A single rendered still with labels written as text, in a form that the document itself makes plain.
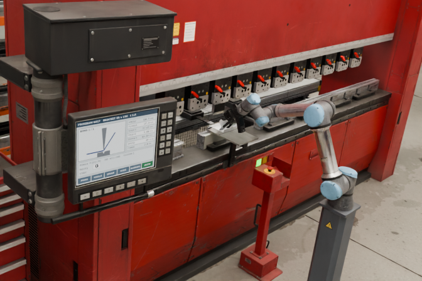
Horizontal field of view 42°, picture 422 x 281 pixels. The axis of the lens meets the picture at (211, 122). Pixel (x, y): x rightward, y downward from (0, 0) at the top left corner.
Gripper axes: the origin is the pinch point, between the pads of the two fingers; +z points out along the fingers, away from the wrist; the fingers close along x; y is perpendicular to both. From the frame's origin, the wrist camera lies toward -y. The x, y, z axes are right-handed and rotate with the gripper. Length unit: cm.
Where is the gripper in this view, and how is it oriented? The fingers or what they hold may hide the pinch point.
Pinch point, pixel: (224, 128)
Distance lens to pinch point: 347.7
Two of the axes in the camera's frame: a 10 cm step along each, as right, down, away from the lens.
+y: -4.7, -8.5, 2.2
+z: -5.4, 4.8, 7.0
